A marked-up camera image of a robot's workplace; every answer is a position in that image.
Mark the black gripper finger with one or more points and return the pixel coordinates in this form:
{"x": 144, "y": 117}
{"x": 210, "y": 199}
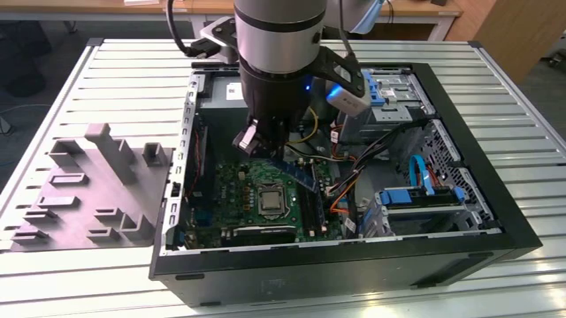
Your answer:
{"x": 250, "y": 139}

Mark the blue RAM stick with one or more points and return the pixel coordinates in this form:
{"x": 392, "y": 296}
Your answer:
{"x": 300, "y": 175}

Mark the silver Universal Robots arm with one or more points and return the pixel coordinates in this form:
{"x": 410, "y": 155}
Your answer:
{"x": 278, "y": 39}

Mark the black RAM slot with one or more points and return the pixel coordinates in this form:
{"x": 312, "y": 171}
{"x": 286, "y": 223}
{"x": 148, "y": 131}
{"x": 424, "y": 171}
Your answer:
{"x": 304, "y": 212}

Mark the grey power supply unit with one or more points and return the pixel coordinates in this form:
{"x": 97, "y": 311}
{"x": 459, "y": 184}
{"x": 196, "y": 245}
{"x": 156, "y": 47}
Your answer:
{"x": 220, "y": 132}

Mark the metal CPU socket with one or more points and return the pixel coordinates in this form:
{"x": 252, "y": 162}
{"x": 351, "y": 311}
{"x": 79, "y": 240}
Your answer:
{"x": 270, "y": 185}

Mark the green motherboard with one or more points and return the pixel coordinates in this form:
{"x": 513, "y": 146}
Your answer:
{"x": 230, "y": 198}

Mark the silver CPU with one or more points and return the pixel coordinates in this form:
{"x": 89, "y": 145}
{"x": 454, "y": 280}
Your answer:
{"x": 270, "y": 201}

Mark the blue plastic disk carrier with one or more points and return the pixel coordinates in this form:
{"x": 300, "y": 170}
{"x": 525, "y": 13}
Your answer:
{"x": 375, "y": 96}

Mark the silver metal drive cage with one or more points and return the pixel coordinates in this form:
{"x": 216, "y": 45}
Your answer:
{"x": 398, "y": 116}

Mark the black graphics card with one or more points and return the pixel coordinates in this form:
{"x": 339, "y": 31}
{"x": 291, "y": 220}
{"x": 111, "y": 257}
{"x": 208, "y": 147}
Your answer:
{"x": 260, "y": 236}

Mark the hard disk in blue carrier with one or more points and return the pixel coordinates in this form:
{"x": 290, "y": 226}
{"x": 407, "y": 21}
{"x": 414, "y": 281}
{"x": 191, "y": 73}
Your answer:
{"x": 399, "y": 197}

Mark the grey plastic parts rack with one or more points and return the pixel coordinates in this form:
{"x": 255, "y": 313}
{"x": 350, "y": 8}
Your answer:
{"x": 97, "y": 198}

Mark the black open PC case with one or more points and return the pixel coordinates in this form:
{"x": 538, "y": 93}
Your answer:
{"x": 310, "y": 275}

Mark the silver metal disk bay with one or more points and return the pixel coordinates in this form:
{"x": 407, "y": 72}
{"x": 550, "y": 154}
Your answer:
{"x": 424, "y": 209}

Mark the wooden desk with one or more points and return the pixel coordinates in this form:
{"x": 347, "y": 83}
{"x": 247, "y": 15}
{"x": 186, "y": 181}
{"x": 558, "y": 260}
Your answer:
{"x": 111, "y": 8}

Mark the wooden cabinet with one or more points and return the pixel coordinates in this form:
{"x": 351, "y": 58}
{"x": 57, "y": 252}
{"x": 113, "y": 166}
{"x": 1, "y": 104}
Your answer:
{"x": 522, "y": 33}

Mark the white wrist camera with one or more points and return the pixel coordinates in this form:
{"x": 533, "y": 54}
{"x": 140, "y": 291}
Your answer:
{"x": 348, "y": 101}

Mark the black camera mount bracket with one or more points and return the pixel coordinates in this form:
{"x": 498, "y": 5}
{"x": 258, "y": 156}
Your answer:
{"x": 335, "y": 64}

